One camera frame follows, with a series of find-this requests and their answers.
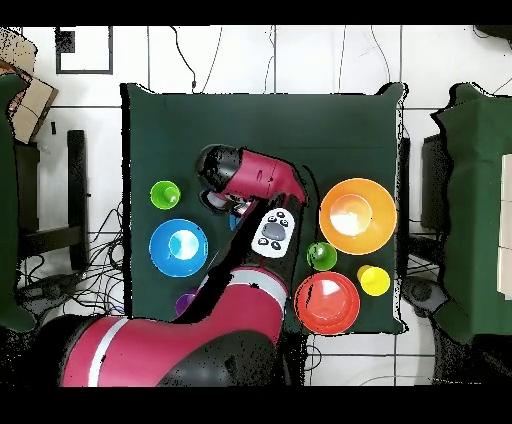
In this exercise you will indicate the cardboard box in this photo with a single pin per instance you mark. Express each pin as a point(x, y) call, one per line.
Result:
point(30, 108)

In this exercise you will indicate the grey black stand base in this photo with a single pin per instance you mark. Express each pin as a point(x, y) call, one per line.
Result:
point(52, 288)
point(422, 292)

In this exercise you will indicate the red-orange bowl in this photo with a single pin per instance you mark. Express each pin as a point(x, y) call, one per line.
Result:
point(326, 310)

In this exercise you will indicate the large yellow-orange bowl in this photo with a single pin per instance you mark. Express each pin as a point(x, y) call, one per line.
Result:
point(384, 226)

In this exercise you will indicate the white boxes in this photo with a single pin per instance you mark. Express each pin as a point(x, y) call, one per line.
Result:
point(507, 224)

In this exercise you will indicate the black equipment cabinet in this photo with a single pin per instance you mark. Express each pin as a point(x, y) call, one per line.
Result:
point(434, 188)

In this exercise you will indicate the smooth green cup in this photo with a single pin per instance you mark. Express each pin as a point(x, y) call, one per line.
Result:
point(324, 260)

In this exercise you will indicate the green cloth side table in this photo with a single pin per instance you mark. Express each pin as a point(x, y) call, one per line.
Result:
point(476, 200)
point(6, 200)

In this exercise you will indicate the large blue bowl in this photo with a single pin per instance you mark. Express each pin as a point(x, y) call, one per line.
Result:
point(160, 252)

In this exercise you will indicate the black square floor frame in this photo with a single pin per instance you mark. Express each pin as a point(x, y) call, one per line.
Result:
point(84, 72)

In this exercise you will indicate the black stand frame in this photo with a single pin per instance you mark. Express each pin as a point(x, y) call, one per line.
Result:
point(76, 180)
point(404, 200)

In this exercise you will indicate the yellow cup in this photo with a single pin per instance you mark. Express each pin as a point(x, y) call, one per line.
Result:
point(374, 282)

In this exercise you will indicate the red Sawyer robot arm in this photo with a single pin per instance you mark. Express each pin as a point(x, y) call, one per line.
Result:
point(180, 348)

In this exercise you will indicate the ridged green cup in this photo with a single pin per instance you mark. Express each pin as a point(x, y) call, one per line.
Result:
point(161, 194)

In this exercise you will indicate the dark green tablecloth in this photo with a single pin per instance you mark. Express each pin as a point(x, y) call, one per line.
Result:
point(260, 120)

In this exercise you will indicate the purple cup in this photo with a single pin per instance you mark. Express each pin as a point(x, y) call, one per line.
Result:
point(184, 302)

